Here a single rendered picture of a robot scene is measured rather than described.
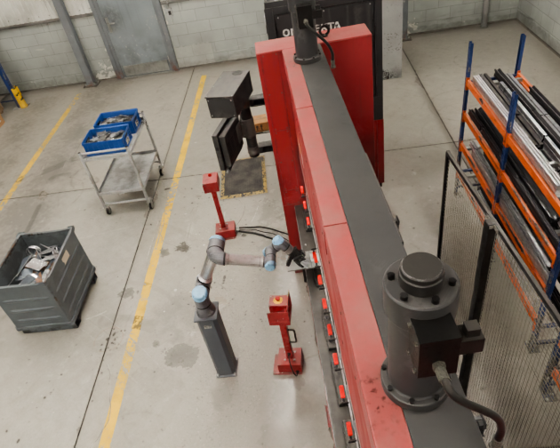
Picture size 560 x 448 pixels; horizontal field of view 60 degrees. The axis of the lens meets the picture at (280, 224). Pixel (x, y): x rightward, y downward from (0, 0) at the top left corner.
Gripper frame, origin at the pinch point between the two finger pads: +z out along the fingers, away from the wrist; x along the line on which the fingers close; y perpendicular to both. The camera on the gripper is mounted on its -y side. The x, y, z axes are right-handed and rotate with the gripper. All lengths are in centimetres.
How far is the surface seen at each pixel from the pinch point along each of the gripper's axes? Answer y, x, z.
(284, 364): -76, -17, 58
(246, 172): -115, 295, 24
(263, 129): -25, 217, -31
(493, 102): 169, 127, 56
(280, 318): -35.8, -21.6, 10.4
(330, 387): -3, -90, 21
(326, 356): -3, -68, 20
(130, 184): -214, 249, -80
